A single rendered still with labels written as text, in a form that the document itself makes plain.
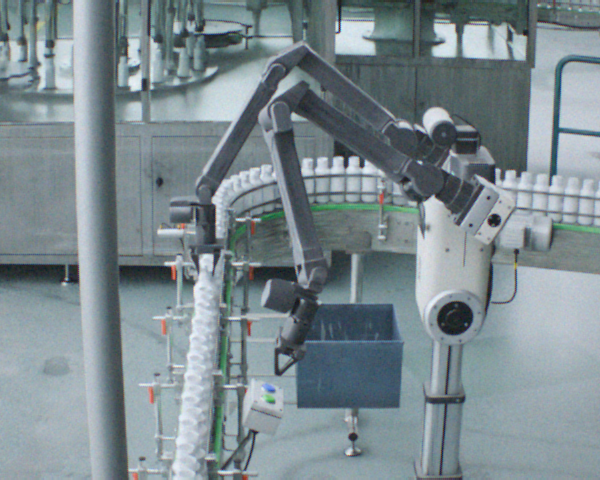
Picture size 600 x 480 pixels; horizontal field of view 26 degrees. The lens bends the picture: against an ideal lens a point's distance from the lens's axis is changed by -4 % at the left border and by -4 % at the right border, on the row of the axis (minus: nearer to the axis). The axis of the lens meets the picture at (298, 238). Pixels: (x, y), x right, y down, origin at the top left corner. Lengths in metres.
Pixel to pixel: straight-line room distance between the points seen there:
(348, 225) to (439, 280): 1.66
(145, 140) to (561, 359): 2.35
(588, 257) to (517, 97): 3.90
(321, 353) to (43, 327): 2.84
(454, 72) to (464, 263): 5.30
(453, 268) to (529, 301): 3.58
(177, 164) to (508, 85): 2.79
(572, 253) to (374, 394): 1.26
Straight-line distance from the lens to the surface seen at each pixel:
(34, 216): 6.87
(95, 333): 0.69
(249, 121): 3.53
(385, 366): 3.89
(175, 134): 6.65
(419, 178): 3.08
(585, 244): 4.88
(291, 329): 3.00
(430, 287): 3.38
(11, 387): 5.85
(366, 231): 4.99
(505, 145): 8.75
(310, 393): 3.91
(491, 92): 8.65
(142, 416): 5.54
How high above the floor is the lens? 2.44
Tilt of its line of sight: 18 degrees down
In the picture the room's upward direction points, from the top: 1 degrees clockwise
